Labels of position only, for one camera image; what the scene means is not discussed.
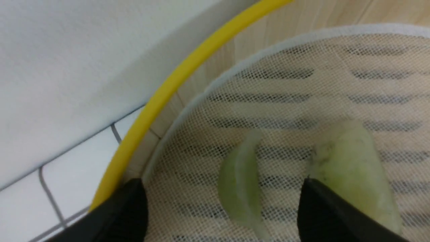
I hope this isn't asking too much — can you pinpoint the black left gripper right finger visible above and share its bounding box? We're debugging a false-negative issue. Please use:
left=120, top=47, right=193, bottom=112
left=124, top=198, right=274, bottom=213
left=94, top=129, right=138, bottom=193
left=297, top=178, right=406, bottom=242

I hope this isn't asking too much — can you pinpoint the white mesh steamer liner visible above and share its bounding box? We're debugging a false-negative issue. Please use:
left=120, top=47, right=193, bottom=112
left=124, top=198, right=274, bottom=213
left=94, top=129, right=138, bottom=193
left=143, top=24, right=429, bottom=242

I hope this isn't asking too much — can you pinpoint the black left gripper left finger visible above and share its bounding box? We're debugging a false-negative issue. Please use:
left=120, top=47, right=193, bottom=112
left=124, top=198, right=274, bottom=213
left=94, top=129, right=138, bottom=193
left=48, top=178, right=149, bottom=242

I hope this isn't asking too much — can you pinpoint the bamboo steamer basket yellow rim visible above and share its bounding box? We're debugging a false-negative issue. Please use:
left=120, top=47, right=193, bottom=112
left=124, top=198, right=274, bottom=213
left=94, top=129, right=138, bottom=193
left=90, top=0, right=429, bottom=210

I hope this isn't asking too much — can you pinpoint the green dumpling in steamer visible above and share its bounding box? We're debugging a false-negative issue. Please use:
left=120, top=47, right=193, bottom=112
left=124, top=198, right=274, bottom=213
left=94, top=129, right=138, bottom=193
left=217, top=130, right=270, bottom=242
left=308, top=120, right=402, bottom=235

